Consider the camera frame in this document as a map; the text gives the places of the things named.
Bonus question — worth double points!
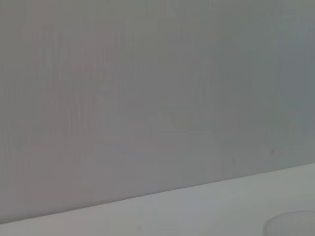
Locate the clear plastic measuring cup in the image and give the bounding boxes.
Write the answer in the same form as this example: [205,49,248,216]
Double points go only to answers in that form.
[262,210,315,236]

